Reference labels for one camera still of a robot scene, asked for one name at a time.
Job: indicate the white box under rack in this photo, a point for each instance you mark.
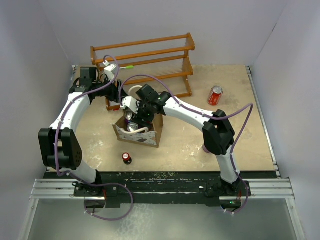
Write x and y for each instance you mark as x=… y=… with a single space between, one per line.
x=113 y=103

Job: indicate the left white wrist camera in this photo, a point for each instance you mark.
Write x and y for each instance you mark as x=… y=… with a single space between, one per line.
x=111 y=70

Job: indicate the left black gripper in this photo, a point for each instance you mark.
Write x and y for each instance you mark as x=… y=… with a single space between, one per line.
x=117 y=93

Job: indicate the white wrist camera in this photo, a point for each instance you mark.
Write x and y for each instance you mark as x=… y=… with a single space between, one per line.
x=130 y=103
x=111 y=70

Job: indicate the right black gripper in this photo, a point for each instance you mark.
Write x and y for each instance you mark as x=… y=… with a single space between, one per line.
x=138 y=118

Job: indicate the red cola can back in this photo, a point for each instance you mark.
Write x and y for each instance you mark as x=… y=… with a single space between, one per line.
x=215 y=95

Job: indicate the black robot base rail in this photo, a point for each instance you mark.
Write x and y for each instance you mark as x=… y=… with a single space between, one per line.
x=170 y=188

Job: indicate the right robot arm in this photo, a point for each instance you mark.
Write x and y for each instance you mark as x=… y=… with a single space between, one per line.
x=218 y=135

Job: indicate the purple can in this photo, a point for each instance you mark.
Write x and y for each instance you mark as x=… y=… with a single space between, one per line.
x=128 y=115
x=132 y=126
x=205 y=149

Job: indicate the orange wooden rack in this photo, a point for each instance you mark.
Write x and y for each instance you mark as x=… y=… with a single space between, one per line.
x=164 y=58

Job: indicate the canvas tote bag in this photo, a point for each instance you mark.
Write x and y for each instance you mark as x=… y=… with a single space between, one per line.
x=146 y=136

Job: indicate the green-capped marker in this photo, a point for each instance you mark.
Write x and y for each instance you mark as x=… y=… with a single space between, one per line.
x=127 y=67

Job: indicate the small red-capped dark bottle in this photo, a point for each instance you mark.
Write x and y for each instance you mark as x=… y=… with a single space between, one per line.
x=126 y=158

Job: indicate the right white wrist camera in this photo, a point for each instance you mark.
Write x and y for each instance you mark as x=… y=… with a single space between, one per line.
x=130 y=103

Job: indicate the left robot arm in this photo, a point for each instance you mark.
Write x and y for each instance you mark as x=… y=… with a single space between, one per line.
x=59 y=147

